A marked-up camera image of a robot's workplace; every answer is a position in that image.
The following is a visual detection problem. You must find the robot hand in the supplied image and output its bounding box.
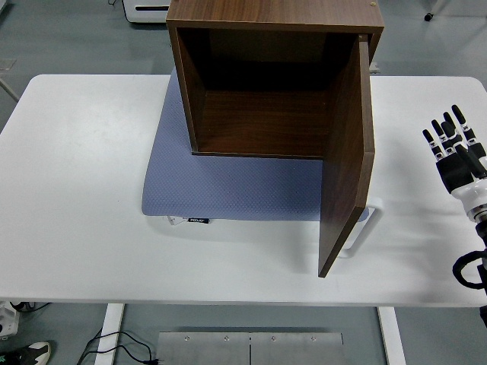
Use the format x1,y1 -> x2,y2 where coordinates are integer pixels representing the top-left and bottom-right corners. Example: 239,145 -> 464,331
421,104 -> 487,212

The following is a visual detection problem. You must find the brown wooden cabinet door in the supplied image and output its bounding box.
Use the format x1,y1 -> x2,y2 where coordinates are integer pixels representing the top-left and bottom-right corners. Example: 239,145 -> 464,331
317,35 -> 377,278

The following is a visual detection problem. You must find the brown wooden cabinet body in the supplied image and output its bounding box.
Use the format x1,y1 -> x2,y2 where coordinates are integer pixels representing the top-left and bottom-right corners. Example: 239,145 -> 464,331
165,0 -> 385,159

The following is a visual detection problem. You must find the white table leg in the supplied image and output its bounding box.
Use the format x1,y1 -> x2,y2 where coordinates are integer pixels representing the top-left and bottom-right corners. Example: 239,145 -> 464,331
377,306 -> 407,365
94,303 -> 126,365

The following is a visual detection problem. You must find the blue-grey perforated mat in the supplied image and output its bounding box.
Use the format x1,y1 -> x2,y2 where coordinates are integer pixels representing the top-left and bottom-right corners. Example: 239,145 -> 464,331
141,68 -> 372,223

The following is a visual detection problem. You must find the grey metal plate with screws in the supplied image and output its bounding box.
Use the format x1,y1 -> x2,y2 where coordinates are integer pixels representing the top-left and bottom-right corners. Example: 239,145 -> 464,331
157,332 -> 344,365

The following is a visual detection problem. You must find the white box appliance with slot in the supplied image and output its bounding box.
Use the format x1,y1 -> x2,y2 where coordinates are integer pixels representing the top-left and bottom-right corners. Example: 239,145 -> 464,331
123,0 -> 170,25

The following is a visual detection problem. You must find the person's foot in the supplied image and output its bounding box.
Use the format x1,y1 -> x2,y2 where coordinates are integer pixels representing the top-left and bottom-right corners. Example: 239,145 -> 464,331
0,341 -> 53,365

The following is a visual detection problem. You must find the white floor device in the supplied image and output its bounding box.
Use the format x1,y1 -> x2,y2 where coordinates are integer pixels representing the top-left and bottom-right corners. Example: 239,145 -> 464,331
0,300 -> 20,339

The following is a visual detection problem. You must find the white cabinet door handle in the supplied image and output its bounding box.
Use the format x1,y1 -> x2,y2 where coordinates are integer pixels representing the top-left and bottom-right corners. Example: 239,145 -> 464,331
339,195 -> 384,259

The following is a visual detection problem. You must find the black floor cable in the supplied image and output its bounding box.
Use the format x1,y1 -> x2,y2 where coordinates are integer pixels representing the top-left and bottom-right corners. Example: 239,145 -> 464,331
75,328 -> 163,365

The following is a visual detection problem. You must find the thin black cable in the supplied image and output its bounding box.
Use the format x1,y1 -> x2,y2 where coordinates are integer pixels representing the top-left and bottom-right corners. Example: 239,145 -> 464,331
9,301 -> 50,313

